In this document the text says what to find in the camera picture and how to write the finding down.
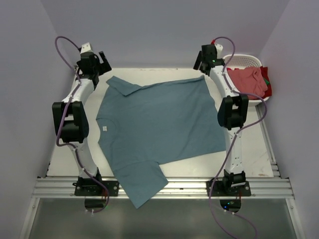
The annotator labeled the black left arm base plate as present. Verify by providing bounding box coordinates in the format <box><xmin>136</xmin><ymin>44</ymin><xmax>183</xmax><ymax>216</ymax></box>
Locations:
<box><xmin>72</xmin><ymin>177</ymin><xmax>120</xmax><ymax>197</ymax></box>

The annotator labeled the aluminium table edge rail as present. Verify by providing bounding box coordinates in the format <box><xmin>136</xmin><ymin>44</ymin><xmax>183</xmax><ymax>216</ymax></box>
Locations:
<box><xmin>31</xmin><ymin>177</ymin><xmax>294</xmax><ymax>199</ymax></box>

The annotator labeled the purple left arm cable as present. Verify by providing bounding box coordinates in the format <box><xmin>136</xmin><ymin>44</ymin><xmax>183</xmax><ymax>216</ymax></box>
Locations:
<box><xmin>54</xmin><ymin>36</ymin><xmax>111</xmax><ymax>214</ymax></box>

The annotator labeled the pink t shirt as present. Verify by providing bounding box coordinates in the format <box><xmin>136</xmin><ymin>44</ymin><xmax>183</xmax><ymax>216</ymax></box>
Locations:
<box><xmin>227</xmin><ymin>67</ymin><xmax>268</xmax><ymax>98</ymax></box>

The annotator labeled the red green patterned cloth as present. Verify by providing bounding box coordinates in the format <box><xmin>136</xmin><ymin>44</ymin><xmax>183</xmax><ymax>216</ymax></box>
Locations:
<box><xmin>260</xmin><ymin>66</ymin><xmax>272</xmax><ymax>99</ymax></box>

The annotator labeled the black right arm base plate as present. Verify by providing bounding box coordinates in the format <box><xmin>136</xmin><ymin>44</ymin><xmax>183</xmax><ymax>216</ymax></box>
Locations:
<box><xmin>206</xmin><ymin>179</ymin><xmax>252</xmax><ymax>197</ymax></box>

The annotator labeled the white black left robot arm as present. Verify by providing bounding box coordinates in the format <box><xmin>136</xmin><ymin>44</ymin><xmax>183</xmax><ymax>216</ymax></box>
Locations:
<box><xmin>52</xmin><ymin>51</ymin><xmax>112</xmax><ymax>196</ymax></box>

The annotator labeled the teal blue t shirt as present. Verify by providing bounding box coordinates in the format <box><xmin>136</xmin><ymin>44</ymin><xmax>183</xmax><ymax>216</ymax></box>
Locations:
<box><xmin>96</xmin><ymin>76</ymin><xmax>225</xmax><ymax>208</ymax></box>

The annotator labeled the white perforated laundry basket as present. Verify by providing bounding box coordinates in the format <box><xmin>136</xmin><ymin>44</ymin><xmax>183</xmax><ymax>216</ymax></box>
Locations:
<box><xmin>223</xmin><ymin>54</ymin><xmax>269</xmax><ymax>101</ymax></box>

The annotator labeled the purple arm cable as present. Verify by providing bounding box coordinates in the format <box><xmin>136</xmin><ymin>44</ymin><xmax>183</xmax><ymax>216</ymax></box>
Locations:
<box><xmin>54</xmin><ymin>36</ymin><xmax>111</xmax><ymax>214</ymax></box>
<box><xmin>208</xmin><ymin>36</ymin><xmax>268</xmax><ymax>239</ymax></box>

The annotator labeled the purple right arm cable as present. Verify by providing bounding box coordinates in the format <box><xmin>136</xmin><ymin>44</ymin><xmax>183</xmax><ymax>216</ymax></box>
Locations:
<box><xmin>208</xmin><ymin>36</ymin><xmax>268</xmax><ymax>239</ymax></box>

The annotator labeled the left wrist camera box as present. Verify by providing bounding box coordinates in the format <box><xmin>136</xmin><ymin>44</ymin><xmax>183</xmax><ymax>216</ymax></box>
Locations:
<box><xmin>80</xmin><ymin>42</ymin><xmax>93</xmax><ymax>54</ymax></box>

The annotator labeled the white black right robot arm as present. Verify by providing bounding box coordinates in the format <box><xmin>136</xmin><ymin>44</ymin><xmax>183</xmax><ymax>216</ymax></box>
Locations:
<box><xmin>193</xmin><ymin>44</ymin><xmax>249</xmax><ymax>196</ymax></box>

